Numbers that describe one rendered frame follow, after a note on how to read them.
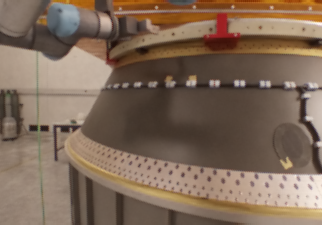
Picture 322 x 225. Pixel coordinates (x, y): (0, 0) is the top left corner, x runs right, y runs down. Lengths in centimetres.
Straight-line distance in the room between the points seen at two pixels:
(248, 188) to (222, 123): 20
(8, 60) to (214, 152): 869
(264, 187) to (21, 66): 839
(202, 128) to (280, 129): 23
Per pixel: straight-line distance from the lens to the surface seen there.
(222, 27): 73
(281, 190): 58
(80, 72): 710
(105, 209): 80
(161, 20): 83
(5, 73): 898
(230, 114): 61
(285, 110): 67
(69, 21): 50
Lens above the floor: 143
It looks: 4 degrees down
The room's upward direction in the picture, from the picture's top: 1 degrees clockwise
